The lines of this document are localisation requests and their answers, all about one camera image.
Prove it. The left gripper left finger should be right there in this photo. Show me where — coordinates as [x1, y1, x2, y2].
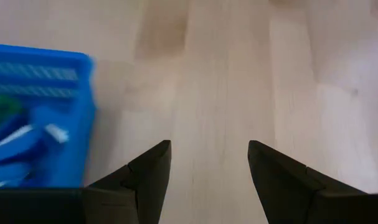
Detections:
[0, 139, 172, 224]

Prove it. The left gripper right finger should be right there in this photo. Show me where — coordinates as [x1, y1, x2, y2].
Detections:
[247, 139, 378, 224]

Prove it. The blue stapler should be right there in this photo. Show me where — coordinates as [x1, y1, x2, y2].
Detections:
[0, 161, 31, 188]
[0, 105, 71, 166]

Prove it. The blue plastic basket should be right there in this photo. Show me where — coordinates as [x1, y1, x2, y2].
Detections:
[0, 42, 98, 189]

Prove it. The green stapler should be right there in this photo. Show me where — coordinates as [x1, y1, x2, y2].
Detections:
[0, 95, 23, 126]

